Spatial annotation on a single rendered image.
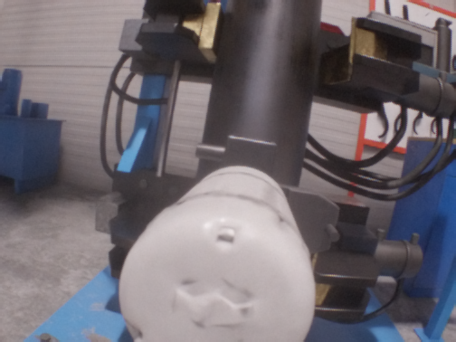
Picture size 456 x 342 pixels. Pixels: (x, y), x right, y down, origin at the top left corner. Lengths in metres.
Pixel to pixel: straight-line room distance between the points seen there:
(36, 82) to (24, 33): 0.68
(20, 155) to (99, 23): 1.50
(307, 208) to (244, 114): 0.31
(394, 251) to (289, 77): 0.54
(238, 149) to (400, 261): 0.66
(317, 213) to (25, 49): 3.70
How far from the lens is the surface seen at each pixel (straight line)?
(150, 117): 0.90
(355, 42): 0.57
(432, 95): 0.86
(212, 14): 0.64
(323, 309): 0.62
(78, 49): 3.31
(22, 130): 2.66
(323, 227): 0.29
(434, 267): 1.95
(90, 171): 3.11
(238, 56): 0.59
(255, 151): 0.31
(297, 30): 0.61
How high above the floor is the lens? 0.75
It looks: 8 degrees down
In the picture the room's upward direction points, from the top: 9 degrees clockwise
